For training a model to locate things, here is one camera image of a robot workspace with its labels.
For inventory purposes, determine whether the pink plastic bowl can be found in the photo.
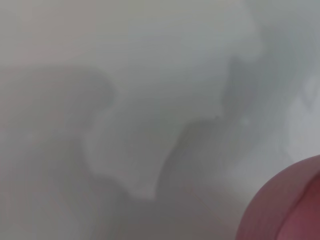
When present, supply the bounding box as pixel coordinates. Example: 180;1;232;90
236;154;320;240

